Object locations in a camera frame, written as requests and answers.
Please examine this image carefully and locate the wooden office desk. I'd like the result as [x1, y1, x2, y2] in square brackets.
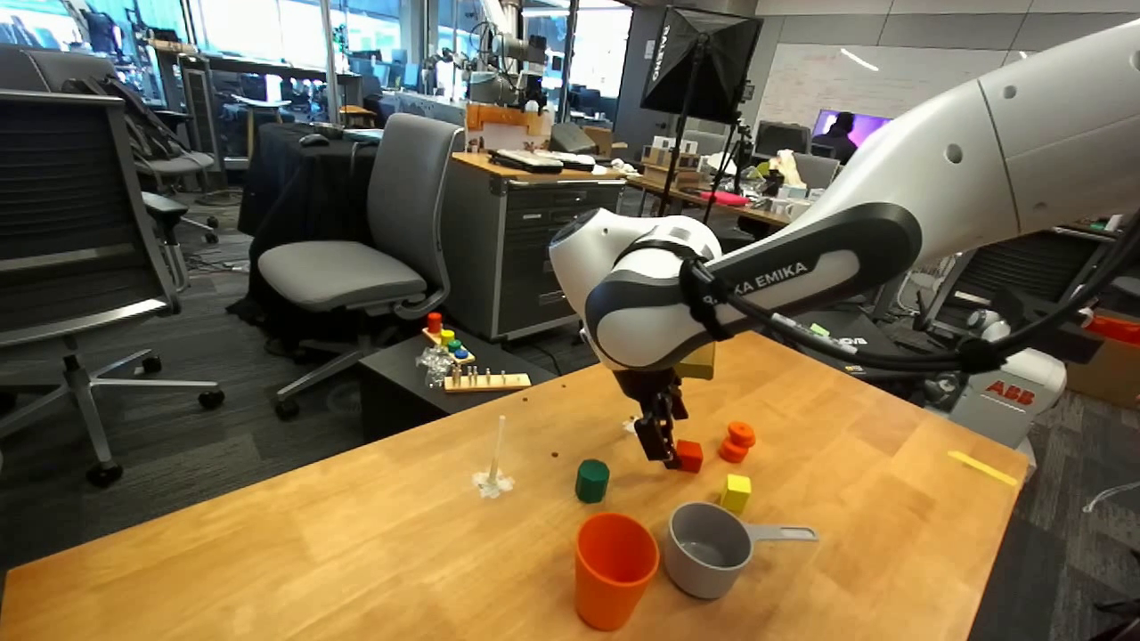
[627, 170, 832, 234]

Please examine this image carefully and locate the colourful toy stacker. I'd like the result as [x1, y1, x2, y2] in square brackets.
[415, 308, 477, 369]

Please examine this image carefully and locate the yellow tape strip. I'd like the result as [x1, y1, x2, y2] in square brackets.
[944, 450, 1027, 490]

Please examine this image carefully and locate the purple lit monitor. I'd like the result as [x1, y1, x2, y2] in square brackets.
[808, 107, 899, 158]

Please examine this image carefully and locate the black draped table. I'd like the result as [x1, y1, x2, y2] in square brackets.
[241, 118, 386, 242]

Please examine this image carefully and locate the orange plastic cup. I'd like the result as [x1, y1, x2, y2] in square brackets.
[572, 508, 662, 634]

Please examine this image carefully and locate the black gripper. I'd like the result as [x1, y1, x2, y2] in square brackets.
[609, 364, 691, 470]

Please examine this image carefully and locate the light grey chair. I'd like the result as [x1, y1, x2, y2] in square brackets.
[791, 148, 849, 194]

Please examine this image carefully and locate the black softbox light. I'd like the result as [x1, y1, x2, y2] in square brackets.
[637, 6, 765, 123]

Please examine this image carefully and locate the black light stand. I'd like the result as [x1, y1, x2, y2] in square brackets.
[653, 66, 743, 224]

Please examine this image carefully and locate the small black side table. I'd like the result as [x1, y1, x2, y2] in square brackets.
[356, 332, 563, 439]

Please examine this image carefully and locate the black mesh office chair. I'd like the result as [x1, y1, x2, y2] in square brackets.
[0, 88, 227, 490]

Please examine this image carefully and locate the wooden toy bar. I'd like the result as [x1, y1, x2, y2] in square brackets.
[440, 369, 533, 394]

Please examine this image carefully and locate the black case green label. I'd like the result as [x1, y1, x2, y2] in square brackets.
[770, 301, 949, 384]

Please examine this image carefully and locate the grey office chair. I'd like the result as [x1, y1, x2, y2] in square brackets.
[254, 110, 466, 421]

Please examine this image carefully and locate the clear peg stand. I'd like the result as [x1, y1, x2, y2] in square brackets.
[470, 413, 516, 503]

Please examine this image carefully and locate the seated person dark silhouette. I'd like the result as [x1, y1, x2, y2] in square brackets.
[818, 110, 864, 167]

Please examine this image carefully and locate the green hexagonal building block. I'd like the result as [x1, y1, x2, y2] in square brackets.
[572, 456, 611, 505]

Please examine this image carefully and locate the white ABB robot base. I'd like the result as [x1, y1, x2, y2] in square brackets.
[949, 343, 1071, 452]

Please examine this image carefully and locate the grey pot with handle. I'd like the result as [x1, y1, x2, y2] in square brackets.
[658, 500, 818, 605]

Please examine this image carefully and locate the black mesh chair white frame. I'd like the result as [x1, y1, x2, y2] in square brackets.
[919, 224, 1127, 343]

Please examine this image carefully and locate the white wall whiteboard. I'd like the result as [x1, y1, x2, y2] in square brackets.
[757, 43, 1036, 122]

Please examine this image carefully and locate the laptop on cabinet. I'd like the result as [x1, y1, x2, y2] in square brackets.
[483, 143, 566, 179]

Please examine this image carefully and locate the yellow cube building block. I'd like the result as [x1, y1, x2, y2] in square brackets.
[719, 470, 755, 517]

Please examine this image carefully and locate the grey drawer cabinet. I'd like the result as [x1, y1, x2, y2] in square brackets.
[439, 148, 632, 346]

